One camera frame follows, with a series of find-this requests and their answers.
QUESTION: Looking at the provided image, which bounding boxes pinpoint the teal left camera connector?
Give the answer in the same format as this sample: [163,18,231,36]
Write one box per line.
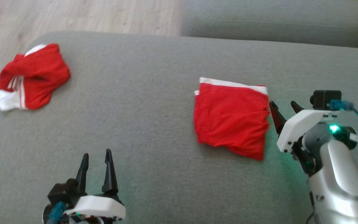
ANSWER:
[47,201,68,224]

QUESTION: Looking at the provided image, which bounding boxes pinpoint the large grey sofa cushion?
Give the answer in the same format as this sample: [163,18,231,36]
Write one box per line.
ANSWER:
[0,30,358,224]

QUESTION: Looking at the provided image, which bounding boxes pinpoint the teal right camera connector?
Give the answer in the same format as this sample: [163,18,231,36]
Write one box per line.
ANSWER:
[329,99,355,111]

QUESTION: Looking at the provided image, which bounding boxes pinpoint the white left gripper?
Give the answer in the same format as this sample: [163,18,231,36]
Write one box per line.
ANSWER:
[63,148,126,221]

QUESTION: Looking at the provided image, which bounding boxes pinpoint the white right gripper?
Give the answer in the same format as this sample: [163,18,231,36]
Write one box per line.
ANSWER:
[269,100,338,153]

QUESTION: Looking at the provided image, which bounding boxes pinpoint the teal camera connector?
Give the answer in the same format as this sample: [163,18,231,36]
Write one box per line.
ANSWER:
[329,99,355,111]
[47,201,68,224]

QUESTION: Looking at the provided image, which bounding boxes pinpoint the red shorts white hem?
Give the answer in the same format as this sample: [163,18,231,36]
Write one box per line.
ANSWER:
[193,77,271,161]

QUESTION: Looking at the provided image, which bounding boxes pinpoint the red basketball jersey white sleeves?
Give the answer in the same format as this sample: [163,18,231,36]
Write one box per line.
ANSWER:
[0,43,71,112]

